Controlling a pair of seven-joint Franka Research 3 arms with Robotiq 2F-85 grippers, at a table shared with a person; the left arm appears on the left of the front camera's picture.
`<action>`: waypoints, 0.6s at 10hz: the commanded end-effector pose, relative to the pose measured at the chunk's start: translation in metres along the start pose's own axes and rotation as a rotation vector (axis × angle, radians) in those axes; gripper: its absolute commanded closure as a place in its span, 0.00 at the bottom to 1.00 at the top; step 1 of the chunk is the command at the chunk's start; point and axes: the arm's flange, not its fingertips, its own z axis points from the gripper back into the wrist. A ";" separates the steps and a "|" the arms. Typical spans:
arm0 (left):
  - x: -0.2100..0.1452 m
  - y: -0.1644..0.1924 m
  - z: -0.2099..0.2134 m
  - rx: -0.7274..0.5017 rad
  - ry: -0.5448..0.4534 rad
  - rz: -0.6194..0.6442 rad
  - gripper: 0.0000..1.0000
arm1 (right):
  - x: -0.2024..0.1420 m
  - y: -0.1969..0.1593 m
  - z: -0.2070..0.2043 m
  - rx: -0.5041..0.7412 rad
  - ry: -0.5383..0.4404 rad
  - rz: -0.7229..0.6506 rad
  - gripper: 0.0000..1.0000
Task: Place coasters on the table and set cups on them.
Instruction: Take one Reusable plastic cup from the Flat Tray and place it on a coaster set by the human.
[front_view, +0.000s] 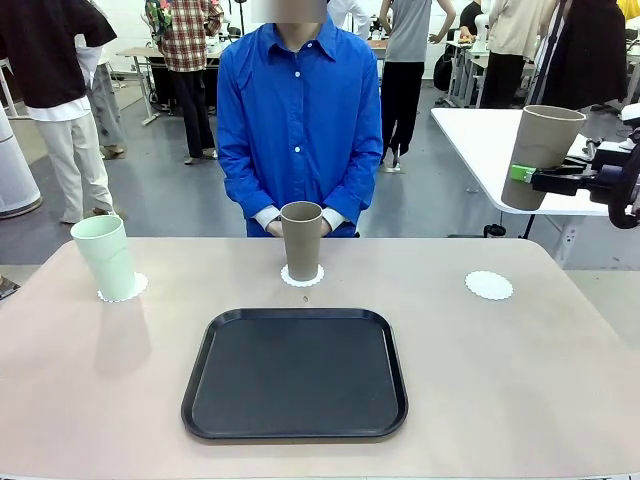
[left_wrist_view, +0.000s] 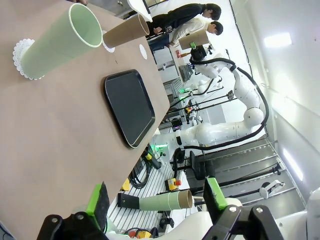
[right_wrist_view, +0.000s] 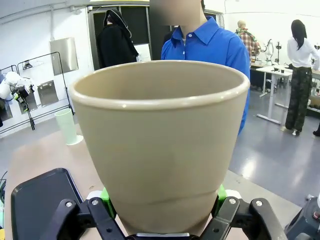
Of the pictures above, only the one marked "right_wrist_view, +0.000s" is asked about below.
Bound large silver wall box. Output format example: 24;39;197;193
49;37;79;77

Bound figure in plaid shirt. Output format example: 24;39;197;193
234;19;262;61

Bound woman white shirt camo trousers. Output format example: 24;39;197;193
284;19;320;136

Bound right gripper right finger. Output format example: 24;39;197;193
199;184;273;240

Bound white background desk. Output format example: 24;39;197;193
249;63;293;126

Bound black plastic tray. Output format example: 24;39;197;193
10;167;85;240

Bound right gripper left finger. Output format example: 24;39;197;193
46;187;127;240

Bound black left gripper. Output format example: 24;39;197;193
17;84;35;113

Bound person in blue shirt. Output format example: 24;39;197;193
160;0;251;137

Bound pale green plastic cup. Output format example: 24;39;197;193
54;108;78;146

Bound small silver wall panel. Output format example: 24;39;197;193
37;79;60;108
18;94;38;115

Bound dark device with red button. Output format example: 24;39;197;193
283;194;320;240

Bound tan plastic cup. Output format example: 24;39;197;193
68;59;251;237

